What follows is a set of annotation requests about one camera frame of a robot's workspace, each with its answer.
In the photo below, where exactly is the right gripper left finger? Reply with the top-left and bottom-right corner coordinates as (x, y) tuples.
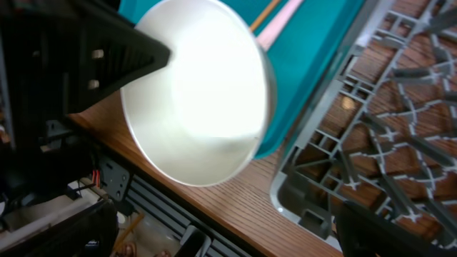
(1, 200), (119, 256)

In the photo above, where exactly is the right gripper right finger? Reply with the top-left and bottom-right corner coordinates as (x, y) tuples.
(336, 201), (456, 257)

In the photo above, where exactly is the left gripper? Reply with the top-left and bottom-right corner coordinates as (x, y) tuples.
(1, 0), (171, 186)

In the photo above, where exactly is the white bowl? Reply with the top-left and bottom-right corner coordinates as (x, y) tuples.
(121, 0), (276, 187)

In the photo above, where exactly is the grey dishwasher rack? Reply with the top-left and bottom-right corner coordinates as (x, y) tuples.
(270, 0), (456, 253)

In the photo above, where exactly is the white plastic fork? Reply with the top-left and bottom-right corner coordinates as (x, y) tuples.
(256, 0), (303, 51)

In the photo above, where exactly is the wooden chopstick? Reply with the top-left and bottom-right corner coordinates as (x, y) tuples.
(249, 0), (281, 32)

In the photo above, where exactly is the teal plastic tray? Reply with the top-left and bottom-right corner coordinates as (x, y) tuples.
(136, 1), (363, 158)

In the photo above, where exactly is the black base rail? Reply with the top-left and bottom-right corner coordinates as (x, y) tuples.
(99, 156), (262, 257)

